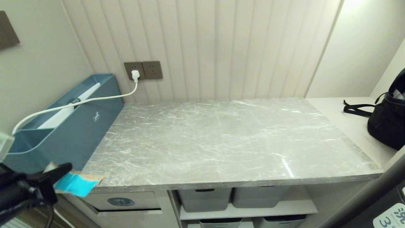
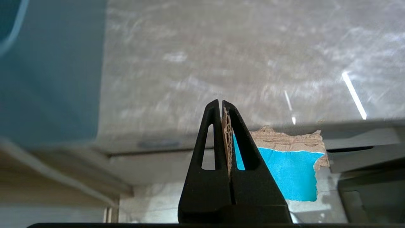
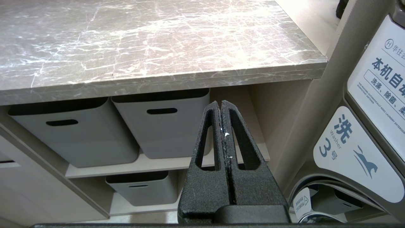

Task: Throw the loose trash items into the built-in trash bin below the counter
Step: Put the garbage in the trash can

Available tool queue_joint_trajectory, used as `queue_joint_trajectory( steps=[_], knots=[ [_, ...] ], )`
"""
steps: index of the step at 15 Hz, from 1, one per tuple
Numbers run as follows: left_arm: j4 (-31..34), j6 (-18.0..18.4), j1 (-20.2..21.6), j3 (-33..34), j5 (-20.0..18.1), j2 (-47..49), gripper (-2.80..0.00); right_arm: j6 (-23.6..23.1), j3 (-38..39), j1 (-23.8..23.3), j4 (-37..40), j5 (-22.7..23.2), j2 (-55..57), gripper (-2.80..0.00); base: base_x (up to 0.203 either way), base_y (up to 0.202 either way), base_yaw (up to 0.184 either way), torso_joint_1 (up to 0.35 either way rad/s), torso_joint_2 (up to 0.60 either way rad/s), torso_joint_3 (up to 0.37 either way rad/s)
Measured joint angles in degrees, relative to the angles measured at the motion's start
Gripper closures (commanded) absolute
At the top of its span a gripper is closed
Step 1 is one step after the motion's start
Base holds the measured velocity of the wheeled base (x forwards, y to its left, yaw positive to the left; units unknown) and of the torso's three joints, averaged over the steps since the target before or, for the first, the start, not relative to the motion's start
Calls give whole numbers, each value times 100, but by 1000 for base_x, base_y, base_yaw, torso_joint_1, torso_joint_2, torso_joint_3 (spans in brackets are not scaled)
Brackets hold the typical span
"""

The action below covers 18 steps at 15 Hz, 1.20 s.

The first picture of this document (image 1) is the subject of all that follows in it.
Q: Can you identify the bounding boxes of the white power strip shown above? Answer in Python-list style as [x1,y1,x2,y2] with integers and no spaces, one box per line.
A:
[37,82,102,130]

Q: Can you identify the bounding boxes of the brown wall panel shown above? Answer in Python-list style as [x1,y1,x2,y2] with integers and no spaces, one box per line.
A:
[0,11,20,50]

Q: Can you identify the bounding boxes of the black cable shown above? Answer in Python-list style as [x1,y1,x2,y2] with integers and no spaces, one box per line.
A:
[44,203,55,228]

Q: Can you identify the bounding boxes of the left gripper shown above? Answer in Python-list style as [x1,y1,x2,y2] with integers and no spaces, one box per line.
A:
[0,162,73,216]

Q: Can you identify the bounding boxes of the grey storage bin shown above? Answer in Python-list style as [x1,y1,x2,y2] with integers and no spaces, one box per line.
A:
[177,187,233,213]
[232,186,290,208]
[252,214,307,228]
[199,218,243,228]

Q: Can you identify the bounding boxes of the blue plastic organizer box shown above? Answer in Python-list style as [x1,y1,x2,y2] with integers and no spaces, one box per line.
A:
[3,74,124,174]

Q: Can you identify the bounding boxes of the blue cardboard scrap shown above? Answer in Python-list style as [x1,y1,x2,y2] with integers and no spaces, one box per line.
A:
[44,161,105,198]

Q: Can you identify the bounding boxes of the grey storage bins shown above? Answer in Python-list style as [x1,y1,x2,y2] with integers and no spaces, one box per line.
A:
[179,199,319,221]

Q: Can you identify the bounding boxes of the white power cable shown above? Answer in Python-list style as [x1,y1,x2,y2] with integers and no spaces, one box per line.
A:
[12,81,139,135]

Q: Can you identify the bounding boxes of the white cabinet drawer front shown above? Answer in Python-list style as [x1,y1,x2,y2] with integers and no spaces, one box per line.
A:
[94,209,179,228]

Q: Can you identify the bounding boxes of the black bag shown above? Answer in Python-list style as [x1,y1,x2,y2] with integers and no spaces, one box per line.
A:
[367,68,405,151]

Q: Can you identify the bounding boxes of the brown wall outlet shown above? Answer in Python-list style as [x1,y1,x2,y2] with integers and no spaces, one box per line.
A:
[142,60,163,80]
[124,62,146,80]

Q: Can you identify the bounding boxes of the black bag strap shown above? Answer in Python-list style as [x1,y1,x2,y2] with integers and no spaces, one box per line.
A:
[343,100,375,118]

